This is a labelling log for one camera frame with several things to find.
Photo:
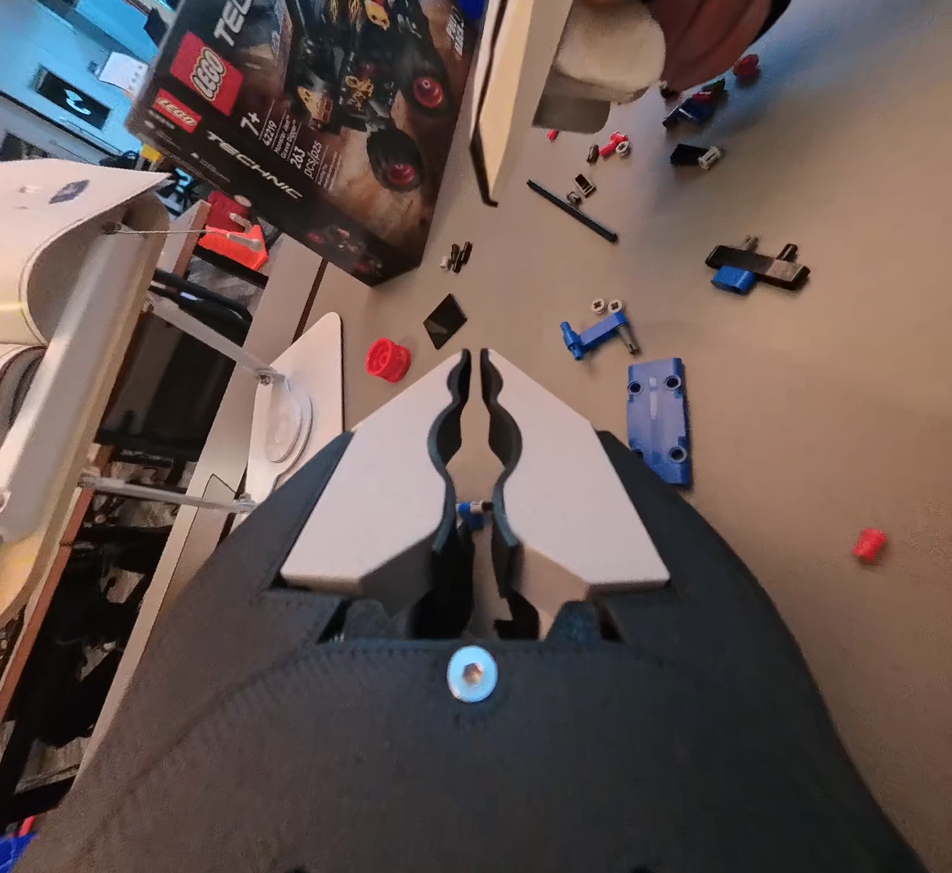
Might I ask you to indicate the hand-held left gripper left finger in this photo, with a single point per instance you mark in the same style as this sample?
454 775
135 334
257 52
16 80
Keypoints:
364 508

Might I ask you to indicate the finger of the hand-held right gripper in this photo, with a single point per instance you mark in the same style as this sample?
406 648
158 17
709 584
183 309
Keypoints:
487 69
528 54

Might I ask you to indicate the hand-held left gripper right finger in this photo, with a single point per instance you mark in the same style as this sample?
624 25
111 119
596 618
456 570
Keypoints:
580 516

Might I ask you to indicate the blue holed panel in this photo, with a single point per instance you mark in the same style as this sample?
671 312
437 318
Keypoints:
658 419

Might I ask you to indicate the blue angled holed beam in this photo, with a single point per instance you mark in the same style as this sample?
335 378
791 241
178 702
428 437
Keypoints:
595 337

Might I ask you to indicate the blue connector brick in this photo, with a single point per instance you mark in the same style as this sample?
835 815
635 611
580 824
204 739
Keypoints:
732 280

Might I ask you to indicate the dark grey holed beam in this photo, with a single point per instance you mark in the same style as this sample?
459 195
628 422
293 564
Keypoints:
781 270

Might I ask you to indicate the grey desk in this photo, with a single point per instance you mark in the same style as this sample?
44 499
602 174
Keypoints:
781 404

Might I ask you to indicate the person's right hand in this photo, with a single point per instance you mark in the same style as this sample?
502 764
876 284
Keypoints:
729 2

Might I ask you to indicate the small black hollow brick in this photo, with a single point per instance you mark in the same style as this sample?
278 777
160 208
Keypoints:
686 154
584 185

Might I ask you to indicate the small red round brick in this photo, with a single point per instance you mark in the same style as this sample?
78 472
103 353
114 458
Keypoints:
746 64

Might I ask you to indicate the red toy wheel hub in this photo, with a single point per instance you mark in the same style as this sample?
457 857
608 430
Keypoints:
388 360

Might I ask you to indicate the long black axle rod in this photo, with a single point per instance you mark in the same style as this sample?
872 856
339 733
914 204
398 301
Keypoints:
573 211

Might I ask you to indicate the cluster of black pins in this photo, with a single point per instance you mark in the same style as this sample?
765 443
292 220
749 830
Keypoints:
466 255

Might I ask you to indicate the toy truck set box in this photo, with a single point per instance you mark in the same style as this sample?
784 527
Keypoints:
297 106

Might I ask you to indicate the black square printed tile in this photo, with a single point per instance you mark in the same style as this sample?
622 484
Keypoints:
445 322

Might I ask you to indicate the red bag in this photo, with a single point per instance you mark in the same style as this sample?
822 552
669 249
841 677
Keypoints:
234 233

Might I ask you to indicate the black wall sign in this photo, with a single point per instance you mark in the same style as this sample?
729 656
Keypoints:
74 99

